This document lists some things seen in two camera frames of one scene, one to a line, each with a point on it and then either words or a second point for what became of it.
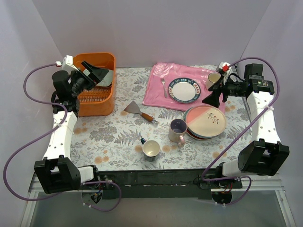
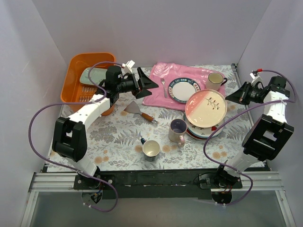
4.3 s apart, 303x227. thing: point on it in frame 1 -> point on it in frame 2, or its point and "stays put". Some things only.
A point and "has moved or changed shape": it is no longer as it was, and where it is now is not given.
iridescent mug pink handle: (177, 128) stays put
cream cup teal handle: (150, 149) stays put
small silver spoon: (163, 82) stays put
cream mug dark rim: (213, 77) stays put
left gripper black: (87, 77) -> (138, 82)
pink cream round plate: (206, 121) has moved or changed shape
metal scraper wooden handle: (134, 108) stays put
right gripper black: (222, 89) -> (245, 92)
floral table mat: (138, 137) stays put
